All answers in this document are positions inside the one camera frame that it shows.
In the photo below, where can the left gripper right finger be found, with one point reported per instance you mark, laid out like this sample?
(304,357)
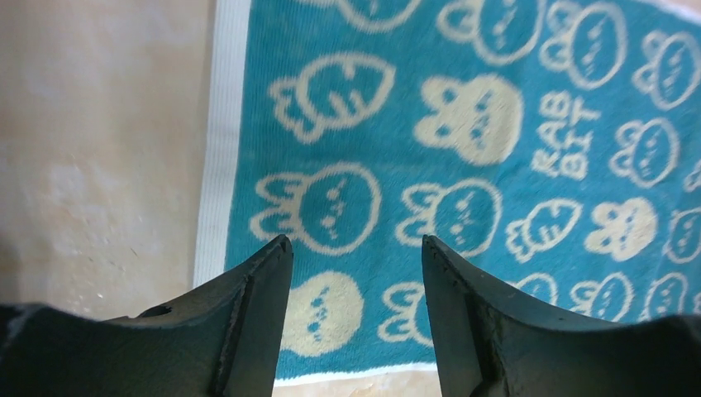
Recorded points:
(492,339)

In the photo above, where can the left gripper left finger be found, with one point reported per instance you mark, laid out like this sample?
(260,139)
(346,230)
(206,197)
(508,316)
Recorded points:
(219,339)

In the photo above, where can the teal rabbit pattern towel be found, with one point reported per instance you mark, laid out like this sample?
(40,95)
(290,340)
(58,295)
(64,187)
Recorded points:
(555,144)

